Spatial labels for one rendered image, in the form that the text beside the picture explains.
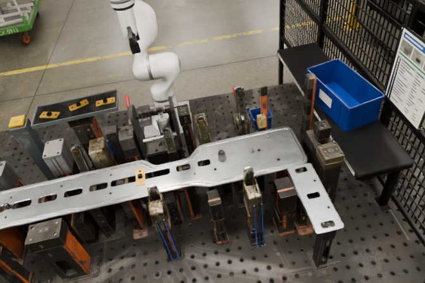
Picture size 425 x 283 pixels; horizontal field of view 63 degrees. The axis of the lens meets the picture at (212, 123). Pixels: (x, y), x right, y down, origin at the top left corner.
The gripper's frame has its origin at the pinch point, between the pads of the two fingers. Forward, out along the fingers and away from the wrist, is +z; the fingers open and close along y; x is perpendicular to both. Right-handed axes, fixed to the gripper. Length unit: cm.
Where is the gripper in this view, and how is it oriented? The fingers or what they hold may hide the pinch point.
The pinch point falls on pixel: (135, 44)
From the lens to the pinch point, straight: 135.5
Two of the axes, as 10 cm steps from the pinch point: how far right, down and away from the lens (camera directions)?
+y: 1.9, 6.6, -7.3
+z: 1.2, 7.2, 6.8
